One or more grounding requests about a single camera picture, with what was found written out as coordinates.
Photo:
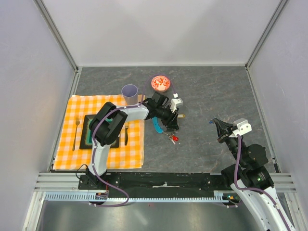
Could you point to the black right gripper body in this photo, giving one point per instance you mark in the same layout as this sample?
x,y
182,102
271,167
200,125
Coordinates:
x,y
225,136

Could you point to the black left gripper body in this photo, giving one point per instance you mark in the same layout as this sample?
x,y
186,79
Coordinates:
x,y
166,116

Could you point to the blue keyring handle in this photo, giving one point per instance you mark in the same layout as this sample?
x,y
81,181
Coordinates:
x,y
156,125

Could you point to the metal chain keyring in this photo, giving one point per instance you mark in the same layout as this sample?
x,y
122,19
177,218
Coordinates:
x,y
170,132

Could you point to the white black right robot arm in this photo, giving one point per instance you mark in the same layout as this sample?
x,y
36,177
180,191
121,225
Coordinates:
x,y
251,181

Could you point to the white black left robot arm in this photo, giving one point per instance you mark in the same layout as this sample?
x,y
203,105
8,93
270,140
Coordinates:
x,y
109,121

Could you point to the red patterned ceramic bowl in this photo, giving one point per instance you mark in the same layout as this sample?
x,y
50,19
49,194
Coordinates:
x,y
160,83

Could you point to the lilac plastic cup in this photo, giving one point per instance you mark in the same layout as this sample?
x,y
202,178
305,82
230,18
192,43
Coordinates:
x,y
130,94

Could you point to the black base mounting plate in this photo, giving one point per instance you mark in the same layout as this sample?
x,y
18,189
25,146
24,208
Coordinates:
x,y
155,183

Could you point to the black teal square plate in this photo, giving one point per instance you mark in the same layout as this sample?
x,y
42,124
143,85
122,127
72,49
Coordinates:
x,y
86,135

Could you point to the silver fork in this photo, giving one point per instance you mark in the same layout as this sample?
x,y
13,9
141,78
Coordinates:
x,y
77,122

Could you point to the orange checkered cloth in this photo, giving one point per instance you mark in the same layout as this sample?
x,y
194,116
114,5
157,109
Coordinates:
x,y
125,157

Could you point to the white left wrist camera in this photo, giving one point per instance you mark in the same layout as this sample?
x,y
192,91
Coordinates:
x,y
175,102

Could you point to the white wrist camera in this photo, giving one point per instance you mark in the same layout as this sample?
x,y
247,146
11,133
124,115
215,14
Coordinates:
x,y
175,102
242,127

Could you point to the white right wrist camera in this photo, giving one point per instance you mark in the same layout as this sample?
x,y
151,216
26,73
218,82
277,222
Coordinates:
x,y
242,127

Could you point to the black handled knife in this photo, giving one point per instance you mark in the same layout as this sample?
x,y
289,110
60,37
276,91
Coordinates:
x,y
126,134

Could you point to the grey cable duct rail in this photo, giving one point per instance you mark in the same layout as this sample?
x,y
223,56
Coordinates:
x,y
92,197

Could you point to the aluminium corner frame post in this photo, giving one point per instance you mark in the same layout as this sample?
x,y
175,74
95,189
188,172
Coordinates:
x,y
265,34

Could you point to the left aluminium frame post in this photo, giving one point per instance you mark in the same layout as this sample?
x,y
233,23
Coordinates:
x,y
56,33

